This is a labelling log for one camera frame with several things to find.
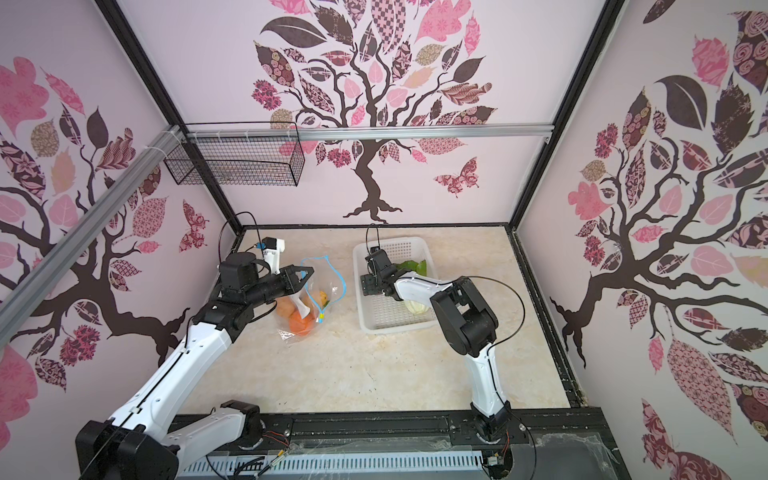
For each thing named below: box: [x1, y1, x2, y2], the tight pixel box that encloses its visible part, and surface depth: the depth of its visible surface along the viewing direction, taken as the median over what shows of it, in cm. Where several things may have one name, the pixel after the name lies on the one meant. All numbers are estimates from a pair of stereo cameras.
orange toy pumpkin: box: [289, 309, 315, 336], surface depth 87 cm
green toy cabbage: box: [396, 260, 427, 276], surface depth 97 cm
